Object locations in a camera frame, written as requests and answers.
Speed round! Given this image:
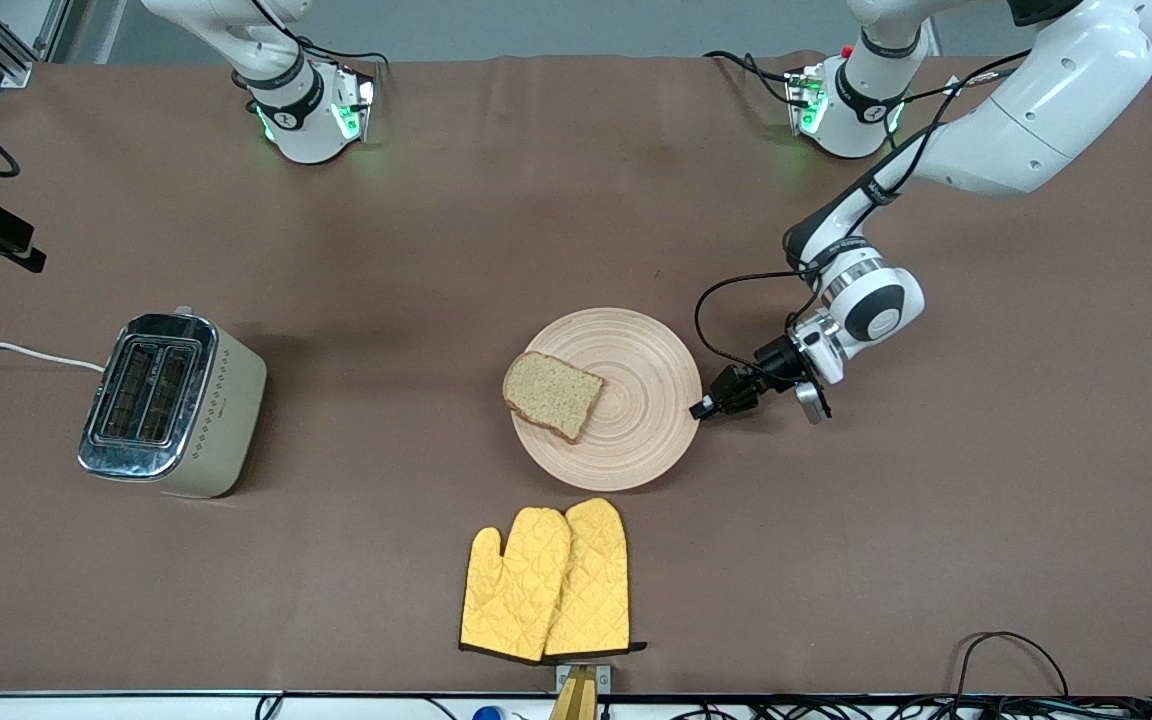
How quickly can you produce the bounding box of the brown table cover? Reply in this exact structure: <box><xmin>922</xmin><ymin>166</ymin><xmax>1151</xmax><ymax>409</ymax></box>
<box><xmin>0</xmin><ymin>52</ymin><xmax>1152</xmax><ymax>698</ymax></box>

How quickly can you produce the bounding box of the yellow quilted oven mitt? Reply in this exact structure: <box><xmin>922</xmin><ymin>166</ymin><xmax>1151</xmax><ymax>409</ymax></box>
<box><xmin>542</xmin><ymin>497</ymin><xmax>649</xmax><ymax>659</ymax></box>
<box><xmin>459</xmin><ymin>507</ymin><xmax>573</xmax><ymax>664</ymax></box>

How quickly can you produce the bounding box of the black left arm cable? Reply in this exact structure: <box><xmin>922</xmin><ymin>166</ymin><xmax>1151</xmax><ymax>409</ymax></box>
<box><xmin>694</xmin><ymin>50</ymin><xmax>1032</xmax><ymax>373</ymax></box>

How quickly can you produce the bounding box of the black left base cable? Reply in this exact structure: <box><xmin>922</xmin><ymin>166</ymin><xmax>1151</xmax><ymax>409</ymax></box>
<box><xmin>704</xmin><ymin>50</ymin><xmax>799</xmax><ymax>106</ymax></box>

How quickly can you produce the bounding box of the black right base cable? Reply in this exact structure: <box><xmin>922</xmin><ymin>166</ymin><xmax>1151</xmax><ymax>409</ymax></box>
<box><xmin>254</xmin><ymin>0</ymin><xmax>390</xmax><ymax>73</ymax></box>

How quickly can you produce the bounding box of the black base cable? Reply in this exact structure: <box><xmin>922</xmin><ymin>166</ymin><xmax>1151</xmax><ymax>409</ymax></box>
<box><xmin>254</xmin><ymin>0</ymin><xmax>390</xmax><ymax>73</ymax></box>
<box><xmin>704</xmin><ymin>50</ymin><xmax>799</xmax><ymax>106</ymax></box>

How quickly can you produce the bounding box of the white toaster power cable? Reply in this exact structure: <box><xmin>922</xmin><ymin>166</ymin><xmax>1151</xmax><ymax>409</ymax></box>
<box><xmin>0</xmin><ymin>337</ymin><xmax>105</xmax><ymax>373</ymax></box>

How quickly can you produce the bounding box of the black cable loop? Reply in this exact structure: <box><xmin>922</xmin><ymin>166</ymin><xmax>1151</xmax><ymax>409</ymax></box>
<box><xmin>954</xmin><ymin>631</ymin><xmax>1072</xmax><ymax>701</ymax></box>

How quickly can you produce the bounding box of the silver metal bracket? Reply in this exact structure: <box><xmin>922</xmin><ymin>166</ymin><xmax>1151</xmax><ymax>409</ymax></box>
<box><xmin>556</xmin><ymin>664</ymin><xmax>613</xmax><ymax>694</ymax></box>

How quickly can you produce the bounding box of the black cable bundle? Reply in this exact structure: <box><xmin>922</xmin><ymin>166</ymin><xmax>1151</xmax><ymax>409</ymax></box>
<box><xmin>676</xmin><ymin>693</ymin><xmax>1152</xmax><ymax>720</ymax></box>

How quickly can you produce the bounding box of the round wooden plate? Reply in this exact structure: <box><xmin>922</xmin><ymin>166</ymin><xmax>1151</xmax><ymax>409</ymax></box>
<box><xmin>510</xmin><ymin>307</ymin><xmax>704</xmax><ymax>493</ymax></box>

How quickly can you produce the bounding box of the brown bread slice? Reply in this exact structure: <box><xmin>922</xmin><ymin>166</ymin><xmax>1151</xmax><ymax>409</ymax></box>
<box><xmin>502</xmin><ymin>351</ymin><xmax>605</xmax><ymax>445</ymax></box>

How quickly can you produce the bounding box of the cream and chrome toaster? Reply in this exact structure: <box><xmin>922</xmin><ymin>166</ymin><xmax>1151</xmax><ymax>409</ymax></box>
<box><xmin>76</xmin><ymin>305</ymin><xmax>269</xmax><ymax>499</ymax></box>

